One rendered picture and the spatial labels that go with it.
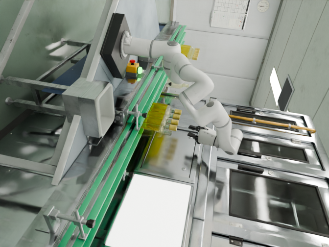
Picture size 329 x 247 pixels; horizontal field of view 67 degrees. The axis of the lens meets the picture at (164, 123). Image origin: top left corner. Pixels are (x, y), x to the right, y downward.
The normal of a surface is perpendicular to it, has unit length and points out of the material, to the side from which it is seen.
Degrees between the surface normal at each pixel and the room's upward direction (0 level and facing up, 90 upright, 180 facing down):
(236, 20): 89
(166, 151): 90
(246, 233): 90
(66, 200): 90
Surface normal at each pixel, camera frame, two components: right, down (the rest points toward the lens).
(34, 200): 0.05, -0.79
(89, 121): -0.22, 0.59
